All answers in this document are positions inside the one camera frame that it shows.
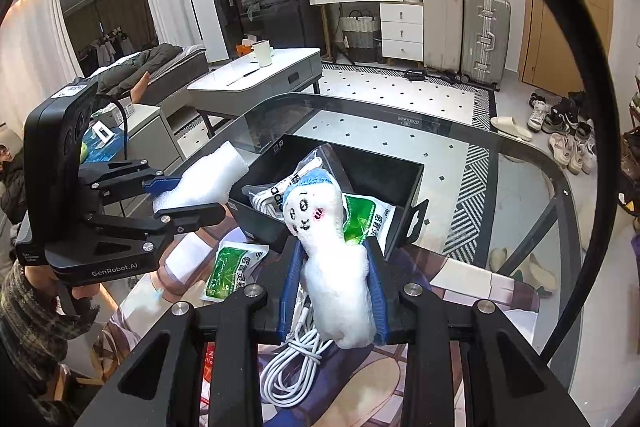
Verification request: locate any white coffee table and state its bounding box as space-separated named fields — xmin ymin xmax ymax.
xmin=187 ymin=48 xmax=324 ymax=138

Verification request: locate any white cable bundle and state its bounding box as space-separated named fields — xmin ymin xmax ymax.
xmin=260 ymin=287 xmax=334 ymax=408

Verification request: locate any white plush toy blue hat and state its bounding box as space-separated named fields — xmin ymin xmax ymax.
xmin=282 ymin=169 xmax=379 ymax=351

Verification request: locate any person's left hand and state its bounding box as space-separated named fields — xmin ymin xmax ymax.
xmin=22 ymin=263 xmax=101 ymax=309

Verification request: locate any red and white packet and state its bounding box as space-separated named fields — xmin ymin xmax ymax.
xmin=201 ymin=344 xmax=217 ymax=408

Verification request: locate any black cable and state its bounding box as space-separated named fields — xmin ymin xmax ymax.
xmin=520 ymin=0 xmax=620 ymax=354

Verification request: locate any blue plastic bag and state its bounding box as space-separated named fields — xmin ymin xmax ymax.
xmin=82 ymin=127 xmax=127 ymax=166

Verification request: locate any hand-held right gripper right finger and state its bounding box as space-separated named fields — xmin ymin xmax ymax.
xmin=362 ymin=239 xmax=576 ymax=427

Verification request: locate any wooden shoe rack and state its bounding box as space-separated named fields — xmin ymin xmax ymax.
xmin=620 ymin=77 xmax=640 ymax=219

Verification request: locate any green medicine packet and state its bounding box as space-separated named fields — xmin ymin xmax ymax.
xmin=342 ymin=194 xmax=397 ymax=246
xmin=201 ymin=243 xmax=270 ymax=304

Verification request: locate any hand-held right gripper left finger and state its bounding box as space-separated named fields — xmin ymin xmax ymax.
xmin=75 ymin=239 xmax=307 ymax=427

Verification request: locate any black cardboard box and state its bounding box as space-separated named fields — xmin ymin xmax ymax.
xmin=227 ymin=134 xmax=429 ymax=261

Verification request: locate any bed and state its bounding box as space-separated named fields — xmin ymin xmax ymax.
xmin=92 ymin=44 xmax=209 ymax=108

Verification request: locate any beige suitcase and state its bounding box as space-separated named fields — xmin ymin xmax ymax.
xmin=422 ymin=0 xmax=466 ymax=76

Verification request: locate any black and white patterned rug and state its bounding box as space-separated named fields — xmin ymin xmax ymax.
xmin=300 ymin=62 xmax=499 ymax=258

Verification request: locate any beige slipper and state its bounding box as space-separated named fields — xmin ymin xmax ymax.
xmin=487 ymin=247 xmax=516 ymax=274
xmin=525 ymin=253 xmax=559 ymax=297
xmin=490 ymin=116 xmax=534 ymax=142

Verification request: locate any clear bag of white socks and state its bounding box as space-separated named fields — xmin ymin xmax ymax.
xmin=245 ymin=144 xmax=351 ymax=222

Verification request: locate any silver suitcase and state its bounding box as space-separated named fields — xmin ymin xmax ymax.
xmin=460 ymin=0 xmax=512 ymax=90

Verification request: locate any pile of shoes on floor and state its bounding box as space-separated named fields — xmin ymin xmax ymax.
xmin=527 ymin=89 xmax=599 ymax=176

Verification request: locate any dark green coat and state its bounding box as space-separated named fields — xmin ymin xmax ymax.
xmin=95 ymin=43 xmax=184 ymax=96

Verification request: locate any grey bedside cabinet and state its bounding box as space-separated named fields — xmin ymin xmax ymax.
xmin=90 ymin=102 xmax=184 ymax=174

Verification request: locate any wicker laundry basket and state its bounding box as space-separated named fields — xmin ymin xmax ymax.
xmin=341 ymin=10 xmax=380 ymax=64

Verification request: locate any printed table mat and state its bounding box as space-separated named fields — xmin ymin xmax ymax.
xmin=100 ymin=212 xmax=542 ymax=427

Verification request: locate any white cup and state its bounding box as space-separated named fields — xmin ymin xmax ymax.
xmin=251 ymin=39 xmax=274 ymax=67

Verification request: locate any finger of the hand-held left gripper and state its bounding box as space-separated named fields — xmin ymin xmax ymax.
xmin=84 ymin=203 xmax=227 ymax=242
xmin=79 ymin=159 xmax=184 ymax=198

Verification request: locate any person's left forearm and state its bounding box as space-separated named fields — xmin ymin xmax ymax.
xmin=0 ymin=262 xmax=97 ymax=404

